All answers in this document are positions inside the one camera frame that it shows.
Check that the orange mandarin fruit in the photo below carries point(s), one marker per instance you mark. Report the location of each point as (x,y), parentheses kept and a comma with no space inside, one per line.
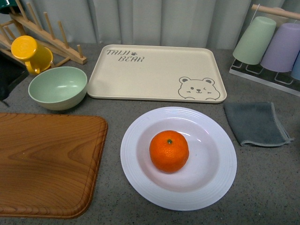
(169,151)

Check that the white ridged plate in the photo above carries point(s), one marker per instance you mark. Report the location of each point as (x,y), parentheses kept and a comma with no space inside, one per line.
(205,178)

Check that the beige bear tray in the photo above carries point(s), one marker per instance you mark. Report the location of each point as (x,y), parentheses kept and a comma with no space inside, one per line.
(159,73)

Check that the green bowl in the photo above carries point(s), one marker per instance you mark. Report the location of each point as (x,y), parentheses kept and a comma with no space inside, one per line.
(59,88)

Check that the grey folded cloth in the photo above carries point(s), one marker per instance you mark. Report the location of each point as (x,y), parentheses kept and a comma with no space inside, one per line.
(256,124)

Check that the grey curtain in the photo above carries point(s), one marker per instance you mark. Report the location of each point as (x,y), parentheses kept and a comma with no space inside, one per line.
(216,24)

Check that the wooden cutting board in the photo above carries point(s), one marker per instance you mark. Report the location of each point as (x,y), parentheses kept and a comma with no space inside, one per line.
(49,163)

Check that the green plastic cup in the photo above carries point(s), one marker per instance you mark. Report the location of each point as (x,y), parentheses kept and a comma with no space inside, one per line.
(255,40)

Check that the yellow mug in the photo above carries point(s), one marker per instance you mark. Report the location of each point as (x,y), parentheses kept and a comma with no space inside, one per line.
(36,57)

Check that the purple plastic cup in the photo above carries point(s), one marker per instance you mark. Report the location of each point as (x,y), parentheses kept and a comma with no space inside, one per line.
(283,48)

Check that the blue plastic cup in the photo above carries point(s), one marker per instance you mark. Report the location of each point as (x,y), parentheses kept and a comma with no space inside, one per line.
(295,72)

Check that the wooden peg drying rack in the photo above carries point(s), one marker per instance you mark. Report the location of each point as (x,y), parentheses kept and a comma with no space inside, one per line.
(24,21)

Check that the dark green mug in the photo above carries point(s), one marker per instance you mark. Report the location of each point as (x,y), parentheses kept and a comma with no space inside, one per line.
(4,3)

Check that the white wire cup rack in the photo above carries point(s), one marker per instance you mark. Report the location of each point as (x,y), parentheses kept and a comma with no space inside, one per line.
(278,80)

